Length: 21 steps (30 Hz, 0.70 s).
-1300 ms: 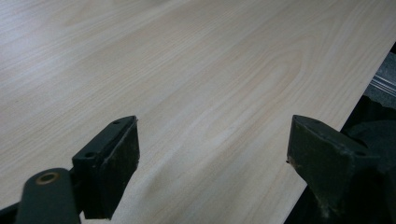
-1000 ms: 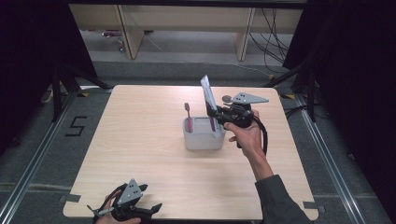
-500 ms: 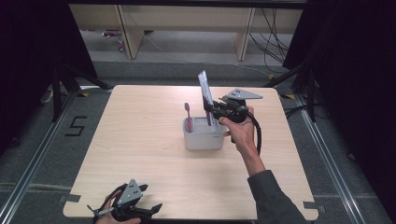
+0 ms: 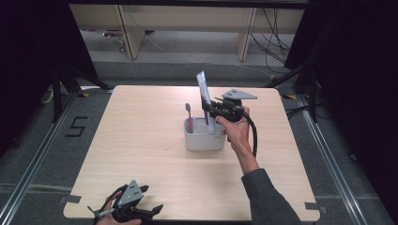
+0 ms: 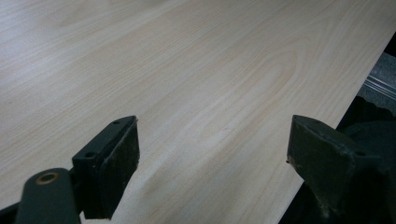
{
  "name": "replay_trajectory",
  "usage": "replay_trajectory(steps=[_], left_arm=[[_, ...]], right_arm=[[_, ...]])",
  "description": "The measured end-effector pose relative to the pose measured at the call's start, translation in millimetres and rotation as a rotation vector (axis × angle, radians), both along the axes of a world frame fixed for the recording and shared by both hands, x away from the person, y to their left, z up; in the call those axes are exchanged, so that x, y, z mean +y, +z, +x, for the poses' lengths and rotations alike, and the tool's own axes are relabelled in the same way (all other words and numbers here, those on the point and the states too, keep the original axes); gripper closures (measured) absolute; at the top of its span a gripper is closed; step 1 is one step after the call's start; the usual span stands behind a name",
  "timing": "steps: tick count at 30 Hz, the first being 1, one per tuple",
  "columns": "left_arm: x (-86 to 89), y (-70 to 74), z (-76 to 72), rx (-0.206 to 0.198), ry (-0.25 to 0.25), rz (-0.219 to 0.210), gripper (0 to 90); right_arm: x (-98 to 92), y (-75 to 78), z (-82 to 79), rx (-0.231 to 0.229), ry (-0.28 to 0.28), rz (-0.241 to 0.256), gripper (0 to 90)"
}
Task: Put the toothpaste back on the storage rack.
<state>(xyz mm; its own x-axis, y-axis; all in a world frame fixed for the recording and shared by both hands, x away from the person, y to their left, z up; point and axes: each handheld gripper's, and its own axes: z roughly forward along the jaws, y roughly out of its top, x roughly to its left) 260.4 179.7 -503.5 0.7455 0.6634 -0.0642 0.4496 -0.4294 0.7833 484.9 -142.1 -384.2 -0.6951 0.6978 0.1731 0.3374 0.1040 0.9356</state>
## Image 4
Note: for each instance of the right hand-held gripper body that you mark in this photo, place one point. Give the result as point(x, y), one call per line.
point(233, 106)

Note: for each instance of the dark curtain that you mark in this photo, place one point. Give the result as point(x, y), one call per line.
point(359, 93)
point(34, 62)

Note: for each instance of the pink and grey toothbrush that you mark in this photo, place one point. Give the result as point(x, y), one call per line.
point(189, 120)

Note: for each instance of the light wooden shelf unit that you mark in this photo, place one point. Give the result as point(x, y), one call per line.
point(187, 22)

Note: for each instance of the grey tape strip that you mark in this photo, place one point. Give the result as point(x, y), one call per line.
point(71, 198)
point(314, 206)

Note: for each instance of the black metal stand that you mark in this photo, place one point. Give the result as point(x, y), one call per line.
point(62, 90)
point(308, 87)

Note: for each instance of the person's left hand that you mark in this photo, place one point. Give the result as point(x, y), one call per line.
point(108, 221)

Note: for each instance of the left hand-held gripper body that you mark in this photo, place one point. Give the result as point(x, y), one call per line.
point(130, 195)

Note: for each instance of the white toothbrush holder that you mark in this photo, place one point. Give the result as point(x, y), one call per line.
point(205, 139)

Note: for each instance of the metal floor rail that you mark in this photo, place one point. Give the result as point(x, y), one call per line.
point(29, 175)
point(336, 168)

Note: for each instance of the person's right hand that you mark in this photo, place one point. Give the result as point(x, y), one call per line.
point(237, 132)

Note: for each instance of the white toothpaste tube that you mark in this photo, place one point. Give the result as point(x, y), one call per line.
point(205, 93)

